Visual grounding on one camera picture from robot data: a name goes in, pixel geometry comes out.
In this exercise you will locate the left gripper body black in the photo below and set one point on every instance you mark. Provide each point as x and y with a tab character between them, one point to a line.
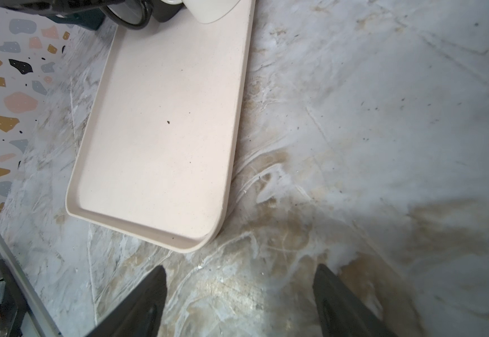
54	7

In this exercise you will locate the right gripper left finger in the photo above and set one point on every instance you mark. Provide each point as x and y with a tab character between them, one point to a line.
140	313

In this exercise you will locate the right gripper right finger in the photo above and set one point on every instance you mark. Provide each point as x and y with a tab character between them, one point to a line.
341	312

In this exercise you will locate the black mug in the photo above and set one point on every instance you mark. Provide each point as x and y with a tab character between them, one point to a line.
136	15

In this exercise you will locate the dark teal mug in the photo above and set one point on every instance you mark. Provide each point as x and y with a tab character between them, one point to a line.
90	20

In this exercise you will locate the white mug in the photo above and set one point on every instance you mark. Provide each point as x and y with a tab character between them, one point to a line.
208	11

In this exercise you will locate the beige rectangular tray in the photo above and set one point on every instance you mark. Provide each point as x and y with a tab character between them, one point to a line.
157	153

